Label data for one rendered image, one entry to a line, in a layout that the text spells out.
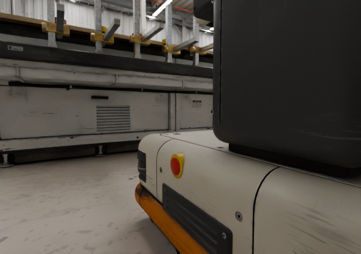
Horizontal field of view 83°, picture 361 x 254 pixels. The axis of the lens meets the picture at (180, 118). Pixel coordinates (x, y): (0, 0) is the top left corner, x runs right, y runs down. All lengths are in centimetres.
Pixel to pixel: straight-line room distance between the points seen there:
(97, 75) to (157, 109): 60
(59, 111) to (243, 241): 147
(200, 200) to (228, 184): 8
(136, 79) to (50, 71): 51
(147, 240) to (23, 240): 34
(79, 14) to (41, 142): 792
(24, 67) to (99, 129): 60
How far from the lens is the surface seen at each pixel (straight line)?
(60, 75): 142
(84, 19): 920
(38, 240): 76
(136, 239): 67
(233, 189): 32
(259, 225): 31
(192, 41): 142
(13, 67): 144
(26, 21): 163
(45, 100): 163
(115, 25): 121
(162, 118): 182
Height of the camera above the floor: 36
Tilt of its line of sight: 3 degrees down
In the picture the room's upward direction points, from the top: straight up
